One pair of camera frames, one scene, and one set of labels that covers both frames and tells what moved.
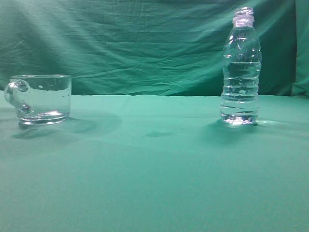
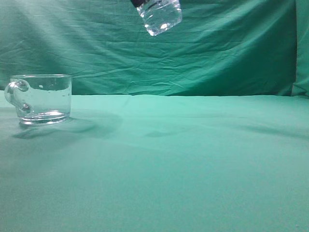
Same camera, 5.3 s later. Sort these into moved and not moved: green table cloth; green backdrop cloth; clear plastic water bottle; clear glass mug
Moved: clear plastic water bottle
Not moved: green backdrop cloth; clear glass mug; green table cloth
